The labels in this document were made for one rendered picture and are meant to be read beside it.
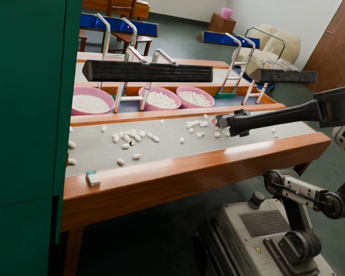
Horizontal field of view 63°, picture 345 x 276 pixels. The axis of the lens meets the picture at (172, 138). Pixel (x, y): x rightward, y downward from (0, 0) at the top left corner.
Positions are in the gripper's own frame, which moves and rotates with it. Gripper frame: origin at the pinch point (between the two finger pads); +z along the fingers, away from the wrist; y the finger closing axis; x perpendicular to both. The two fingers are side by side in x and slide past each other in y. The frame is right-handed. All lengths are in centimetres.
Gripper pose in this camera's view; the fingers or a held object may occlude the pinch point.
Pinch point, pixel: (212, 121)
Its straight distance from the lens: 169.7
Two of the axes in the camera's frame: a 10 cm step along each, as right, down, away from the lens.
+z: -5.9, 0.2, 8.1
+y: -8.1, 1.1, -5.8
